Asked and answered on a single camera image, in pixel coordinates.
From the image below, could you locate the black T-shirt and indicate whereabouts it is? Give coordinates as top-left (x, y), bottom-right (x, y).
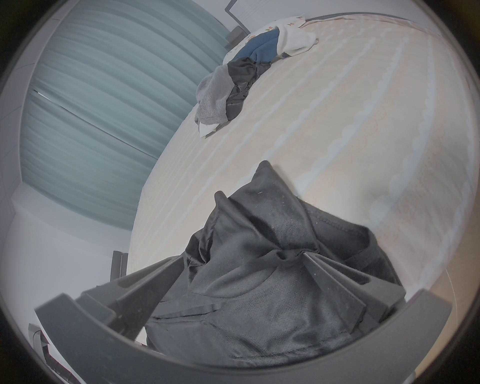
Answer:
top-left (144, 160), bottom-right (407, 370)

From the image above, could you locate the black chest of drawers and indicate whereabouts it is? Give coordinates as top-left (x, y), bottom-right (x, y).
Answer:
top-left (109, 250), bottom-right (130, 281)

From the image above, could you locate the bed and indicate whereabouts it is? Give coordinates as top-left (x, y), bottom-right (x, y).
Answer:
top-left (127, 0), bottom-right (477, 301)

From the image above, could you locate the grey bedside table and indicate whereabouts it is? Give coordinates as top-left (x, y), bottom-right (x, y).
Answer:
top-left (225, 26), bottom-right (246, 47)

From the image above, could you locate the pile of clothes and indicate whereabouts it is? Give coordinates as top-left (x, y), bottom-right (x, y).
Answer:
top-left (194, 17), bottom-right (319, 139)

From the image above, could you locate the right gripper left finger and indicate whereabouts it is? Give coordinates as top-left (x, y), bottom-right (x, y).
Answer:
top-left (77, 256), bottom-right (184, 340)

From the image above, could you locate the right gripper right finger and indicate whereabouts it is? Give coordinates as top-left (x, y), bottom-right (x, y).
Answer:
top-left (303, 252), bottom-right (406, 331)

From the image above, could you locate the blue-green curtain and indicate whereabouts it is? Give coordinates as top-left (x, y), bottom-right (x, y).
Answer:
top-left (19, 0), bottom-right (241, 231)

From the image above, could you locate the white printed pillow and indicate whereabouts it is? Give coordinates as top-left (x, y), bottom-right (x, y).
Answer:
top-left (249, 14), bottom-right (306, 38)

